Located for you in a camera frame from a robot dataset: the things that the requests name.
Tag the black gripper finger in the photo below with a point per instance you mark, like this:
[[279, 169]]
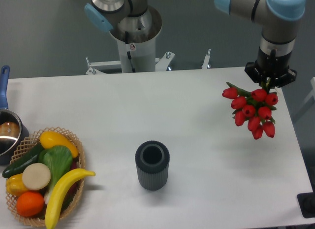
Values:
[[285, 79], [252, 70]]

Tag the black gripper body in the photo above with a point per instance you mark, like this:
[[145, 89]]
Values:
[[272, 68]]

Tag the red tulip bouquet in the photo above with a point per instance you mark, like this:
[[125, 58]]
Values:
[[254, 108]]

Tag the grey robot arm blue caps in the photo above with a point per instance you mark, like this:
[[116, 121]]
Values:
[[135, 25]]

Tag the black device at table edge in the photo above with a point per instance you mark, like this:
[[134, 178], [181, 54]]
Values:
[[307, 204]]

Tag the dark grey ribbed vase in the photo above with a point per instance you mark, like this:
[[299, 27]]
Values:
[[152, 160]]

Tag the yellow squash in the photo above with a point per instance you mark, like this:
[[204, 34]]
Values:
[[49, 139]]

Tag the green bok choy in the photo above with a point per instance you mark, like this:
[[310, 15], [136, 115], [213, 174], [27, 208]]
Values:
[[59, 160]]

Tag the yellow banana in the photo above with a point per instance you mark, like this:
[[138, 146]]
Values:
[[59, 192]]

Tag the woven wicker basket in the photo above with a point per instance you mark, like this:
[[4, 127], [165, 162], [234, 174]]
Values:
[[71, 199]]

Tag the dark green cucumber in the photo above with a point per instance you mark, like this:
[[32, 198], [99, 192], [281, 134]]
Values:
[[18, 166]]

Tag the beige round disc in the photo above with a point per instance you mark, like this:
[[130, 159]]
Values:
[[36, 176]]

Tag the orange fruit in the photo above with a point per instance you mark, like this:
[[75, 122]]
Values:
[[30, 204]]

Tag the yellow bell pepper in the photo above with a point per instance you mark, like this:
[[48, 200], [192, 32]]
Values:
[[15, 185]]

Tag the white metal mounting frame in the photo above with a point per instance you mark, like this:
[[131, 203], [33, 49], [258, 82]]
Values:
[[162, 64]]

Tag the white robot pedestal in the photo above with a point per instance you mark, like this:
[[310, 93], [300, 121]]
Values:
[[137, 57]]

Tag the blue handled saucepan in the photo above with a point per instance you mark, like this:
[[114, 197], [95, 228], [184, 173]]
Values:
[[12, 130]]

